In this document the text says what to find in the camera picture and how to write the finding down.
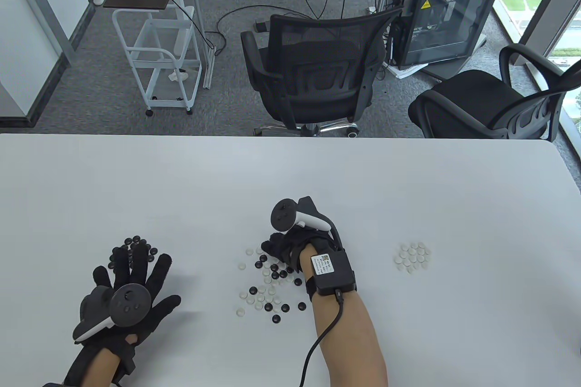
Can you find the person's left hand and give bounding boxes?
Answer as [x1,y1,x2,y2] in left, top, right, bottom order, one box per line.
[77,243,182,374]

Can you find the person's right hand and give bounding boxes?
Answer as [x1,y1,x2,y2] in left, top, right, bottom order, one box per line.
[260,226,345,274]

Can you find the group of black Go stones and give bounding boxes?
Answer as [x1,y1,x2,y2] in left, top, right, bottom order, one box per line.
[109,235,158,269]

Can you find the pile of mixed Go stones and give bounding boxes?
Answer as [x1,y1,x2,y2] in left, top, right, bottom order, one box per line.
[236,247,307,324]

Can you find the group of white Go stones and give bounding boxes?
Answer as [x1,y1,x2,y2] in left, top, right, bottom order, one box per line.
[393,242,432,273]

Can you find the person's right forearm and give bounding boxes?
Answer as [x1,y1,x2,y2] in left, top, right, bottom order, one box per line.
[300,243,389,387]

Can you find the black white right hand controller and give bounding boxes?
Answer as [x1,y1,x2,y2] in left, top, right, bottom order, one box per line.
[271,196,332,232]

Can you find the black white hand controller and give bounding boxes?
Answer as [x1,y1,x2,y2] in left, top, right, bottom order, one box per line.
[73,284,152,342]
[271,196,332,232]

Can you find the black white left hand controller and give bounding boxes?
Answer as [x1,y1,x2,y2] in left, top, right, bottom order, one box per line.
[73,284,152,342]

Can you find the white papers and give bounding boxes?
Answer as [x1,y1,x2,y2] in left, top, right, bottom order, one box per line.
[386,63,429,79]

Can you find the black mesh office chair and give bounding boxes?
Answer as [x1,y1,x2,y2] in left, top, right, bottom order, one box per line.
[241,7,404,138]

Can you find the white rolling cart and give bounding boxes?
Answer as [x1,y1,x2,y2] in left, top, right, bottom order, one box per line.
[112,6,202,116]

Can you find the black office chair curved armrests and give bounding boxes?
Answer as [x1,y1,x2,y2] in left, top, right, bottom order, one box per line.
[408,44,581,140]

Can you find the aluminium profile rods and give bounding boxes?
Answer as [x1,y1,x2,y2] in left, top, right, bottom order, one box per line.
[184,0,216,88]

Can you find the black glass computer tower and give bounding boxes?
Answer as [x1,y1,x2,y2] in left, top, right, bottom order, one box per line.
[391,0,502,68]

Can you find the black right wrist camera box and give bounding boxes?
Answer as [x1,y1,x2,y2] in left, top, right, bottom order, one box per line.
[310,251,358,296]

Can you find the black wrist box cable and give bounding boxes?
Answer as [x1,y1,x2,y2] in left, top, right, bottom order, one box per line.
[297,289,345,387]

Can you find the black looped floor cable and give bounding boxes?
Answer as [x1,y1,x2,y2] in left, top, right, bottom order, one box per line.
[217,5,314,57]

